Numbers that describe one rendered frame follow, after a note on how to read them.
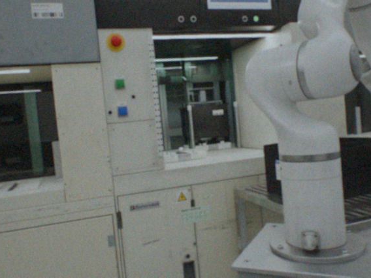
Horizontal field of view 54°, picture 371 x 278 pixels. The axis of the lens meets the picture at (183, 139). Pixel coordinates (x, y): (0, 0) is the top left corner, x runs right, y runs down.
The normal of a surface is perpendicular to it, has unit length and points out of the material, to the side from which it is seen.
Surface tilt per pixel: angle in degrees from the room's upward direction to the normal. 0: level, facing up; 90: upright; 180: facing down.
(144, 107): 90
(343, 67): 95
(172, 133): 90
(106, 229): 90
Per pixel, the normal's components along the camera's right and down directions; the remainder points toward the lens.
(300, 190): -0.59, 0.10
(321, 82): -0.50, 0.60
